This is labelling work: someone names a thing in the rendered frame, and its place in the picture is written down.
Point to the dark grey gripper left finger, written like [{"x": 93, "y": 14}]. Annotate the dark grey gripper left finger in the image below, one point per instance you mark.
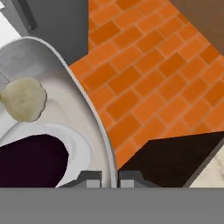
[{"x": 90, "y": 178}]

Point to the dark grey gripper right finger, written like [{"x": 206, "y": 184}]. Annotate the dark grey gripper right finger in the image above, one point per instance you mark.
[{"x": 130, "y": 178}]

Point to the white vegetable container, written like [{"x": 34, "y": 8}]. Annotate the white vegetable container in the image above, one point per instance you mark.
[{"x": 73, "y": 116}]

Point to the dark purple eggplant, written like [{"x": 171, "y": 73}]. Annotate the dark purple eggplant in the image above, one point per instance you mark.
[{"x": 29, "y": 163}]

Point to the pale garlic bulb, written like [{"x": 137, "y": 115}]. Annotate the pale garlic bulb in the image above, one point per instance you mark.
[{"x": 24, "y": 99}]

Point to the grey freezer door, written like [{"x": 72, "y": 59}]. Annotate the grey freezer door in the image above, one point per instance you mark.
[{"x": 64, "y": 26}]

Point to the dark brown counter cabinet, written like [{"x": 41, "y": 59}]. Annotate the dark brown counter cabinet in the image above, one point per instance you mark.
[{"x": 172, "y": 160}]

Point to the brown wooden cupboard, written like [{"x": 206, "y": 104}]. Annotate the brown wooden cupboard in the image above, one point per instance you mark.
[{"x": 204, "y": 20}]

